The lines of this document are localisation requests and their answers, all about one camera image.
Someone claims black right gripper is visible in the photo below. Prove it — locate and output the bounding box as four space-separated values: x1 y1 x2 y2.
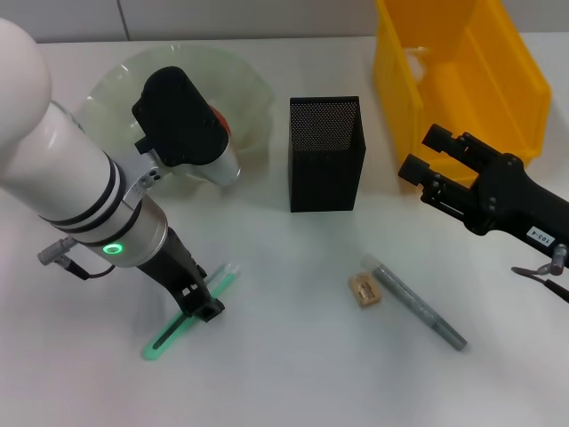
398 124 569 264

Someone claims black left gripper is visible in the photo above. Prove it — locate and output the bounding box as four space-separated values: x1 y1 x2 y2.
137 226 226 324

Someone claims green utility knife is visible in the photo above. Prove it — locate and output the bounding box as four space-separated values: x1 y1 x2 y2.
140 262 244 362

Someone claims tan eraser block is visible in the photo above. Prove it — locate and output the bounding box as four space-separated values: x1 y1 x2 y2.
349 273 383 309

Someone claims grey marker pen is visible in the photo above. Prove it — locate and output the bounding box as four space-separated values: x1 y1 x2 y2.
371 262 468 352

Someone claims red tomato-shaped toy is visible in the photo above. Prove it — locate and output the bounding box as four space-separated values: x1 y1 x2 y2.
212 106 232 137

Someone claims black mesh pen holder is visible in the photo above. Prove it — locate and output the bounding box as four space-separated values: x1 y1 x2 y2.
288 95 368 214

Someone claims pale green glass fruit plate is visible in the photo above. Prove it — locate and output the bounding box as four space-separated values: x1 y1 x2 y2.
84 44 273 199

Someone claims yellow plastic bin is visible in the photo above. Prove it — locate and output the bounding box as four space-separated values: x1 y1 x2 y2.
372 0 552 192

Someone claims left gripper cable with connector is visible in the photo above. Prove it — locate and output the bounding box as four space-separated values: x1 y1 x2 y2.
37 238 117 282

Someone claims gripper cable with connector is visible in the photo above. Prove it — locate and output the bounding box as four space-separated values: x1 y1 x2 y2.
37 238 117 282
510 243 569 304

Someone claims right gripper cable with connector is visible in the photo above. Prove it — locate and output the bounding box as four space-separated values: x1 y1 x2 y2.
510 243 569 304

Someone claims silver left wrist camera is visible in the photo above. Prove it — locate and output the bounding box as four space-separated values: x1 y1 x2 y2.
132 66 242 186

